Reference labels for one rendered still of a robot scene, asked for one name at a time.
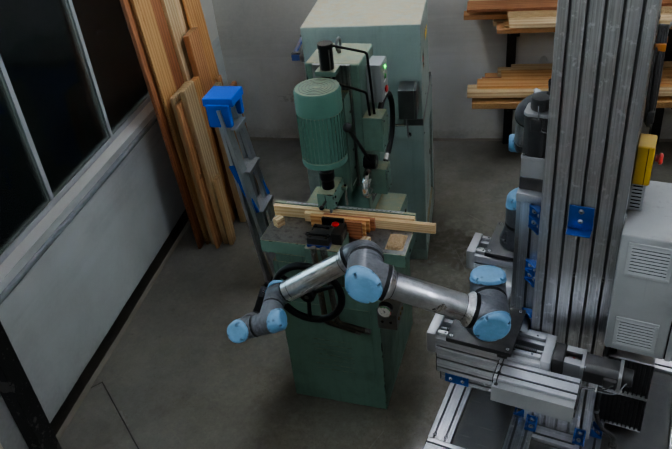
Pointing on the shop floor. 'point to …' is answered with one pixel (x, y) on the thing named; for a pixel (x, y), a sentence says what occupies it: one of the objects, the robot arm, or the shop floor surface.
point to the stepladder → (228, 99)
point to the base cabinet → (347, 352)
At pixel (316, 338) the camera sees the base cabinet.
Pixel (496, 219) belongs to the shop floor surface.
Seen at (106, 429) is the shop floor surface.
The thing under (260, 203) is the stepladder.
